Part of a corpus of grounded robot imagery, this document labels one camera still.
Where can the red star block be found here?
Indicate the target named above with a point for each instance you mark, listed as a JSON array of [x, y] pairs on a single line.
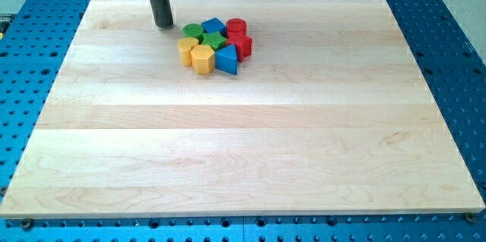
[[243, 45]]

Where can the green star block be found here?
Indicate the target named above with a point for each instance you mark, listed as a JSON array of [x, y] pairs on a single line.
[[215, 40]]

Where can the blue triangle block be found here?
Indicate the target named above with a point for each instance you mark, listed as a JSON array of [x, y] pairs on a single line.
[[227, 60]]

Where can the yellow hexagon block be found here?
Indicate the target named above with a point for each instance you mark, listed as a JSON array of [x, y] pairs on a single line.
[[203, 59]]

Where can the red cylinder block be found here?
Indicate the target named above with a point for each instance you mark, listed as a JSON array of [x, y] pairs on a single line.
[[236, 26]]

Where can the yellow cylinder block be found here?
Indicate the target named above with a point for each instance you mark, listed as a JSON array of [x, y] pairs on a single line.
[[185, 45]]

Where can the blue cube block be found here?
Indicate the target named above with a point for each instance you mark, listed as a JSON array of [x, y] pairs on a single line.
[[214, 25]]

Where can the light wooden board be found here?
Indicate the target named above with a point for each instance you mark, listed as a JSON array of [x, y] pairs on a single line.
[[329, 115]]

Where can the green cylinder block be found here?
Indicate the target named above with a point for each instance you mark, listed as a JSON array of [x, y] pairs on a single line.
[[194, 30]]

